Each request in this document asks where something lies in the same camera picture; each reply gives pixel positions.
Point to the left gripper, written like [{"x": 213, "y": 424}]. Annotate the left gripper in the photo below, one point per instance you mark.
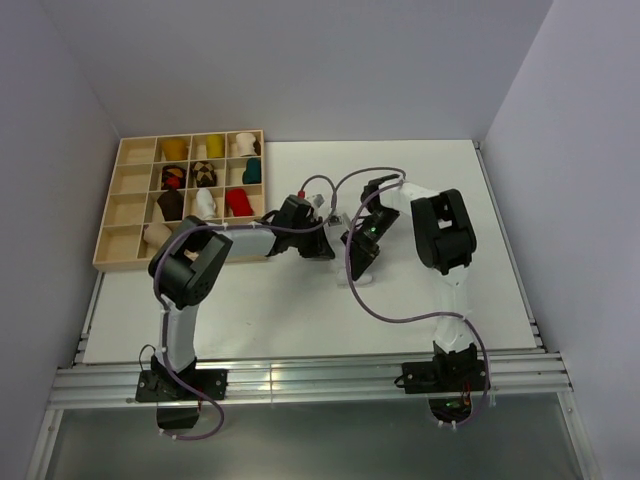
[{"x": 319, "y": 248}]

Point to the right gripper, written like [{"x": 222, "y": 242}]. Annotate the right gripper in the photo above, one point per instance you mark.
[{"x": 361, "y": 254}]

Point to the beige maroon sock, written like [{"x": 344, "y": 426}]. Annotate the beige maroon sock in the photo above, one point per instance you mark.
[{"x": 156, "y": 234}]

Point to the white sock black stripes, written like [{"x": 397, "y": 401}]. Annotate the white sock black stripes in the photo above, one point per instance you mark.
[{"x": 343, "y": 282}]

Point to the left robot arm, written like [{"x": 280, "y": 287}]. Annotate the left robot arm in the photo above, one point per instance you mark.
[{"x": 184, "y": 272}]

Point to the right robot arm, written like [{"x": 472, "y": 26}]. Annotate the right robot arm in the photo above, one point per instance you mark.
[{"x": 445, "y": 242}]

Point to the teal rolled sock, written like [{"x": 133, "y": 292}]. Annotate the teal rolled sock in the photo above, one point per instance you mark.
[{"x": 253, "y": 171}]

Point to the white rolled sock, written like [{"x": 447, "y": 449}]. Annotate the white rolled sock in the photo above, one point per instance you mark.
[{"x": 205, "y": 205}]

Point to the cream rolled sock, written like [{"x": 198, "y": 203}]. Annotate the cream rolled sock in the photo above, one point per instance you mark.
[{"x": 247, "y": 144}]

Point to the brown tan checkered rolled sock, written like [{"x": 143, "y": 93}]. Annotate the brown tan checkered rolled sock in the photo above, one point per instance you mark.
[{"x": 204, "y": 174}]

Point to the dark brown rolled sock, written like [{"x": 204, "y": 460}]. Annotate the dark brown rolled sock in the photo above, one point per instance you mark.
[{"x": 171, "y": 205}]

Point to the brown red argyle rolled sock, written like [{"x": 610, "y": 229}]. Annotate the brown red argyle rolled sock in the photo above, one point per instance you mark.
[{"x": 173, "y": 177}]

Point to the mustard yellow rolled sock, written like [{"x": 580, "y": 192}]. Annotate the mustard yellow rolled sock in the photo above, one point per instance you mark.
[{"x": 174, "y": 149}]

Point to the wooden compartment tray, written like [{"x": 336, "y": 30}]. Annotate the wooden compartment tray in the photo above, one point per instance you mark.
[{"x": 135, "y": 187}]

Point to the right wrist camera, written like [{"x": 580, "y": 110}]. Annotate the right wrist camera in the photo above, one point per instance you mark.
[{"x": 337, "y": 220}]

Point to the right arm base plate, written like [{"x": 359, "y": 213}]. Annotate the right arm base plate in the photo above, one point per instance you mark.
[{"x": 433, "y": 377}]

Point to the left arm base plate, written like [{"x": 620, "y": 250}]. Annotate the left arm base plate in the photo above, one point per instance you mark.
[{"x": 152, "y": 388}]

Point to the aluminium rail frame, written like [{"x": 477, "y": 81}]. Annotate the aluminium rail frame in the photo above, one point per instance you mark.
[{"x": 345, "y": 356}]

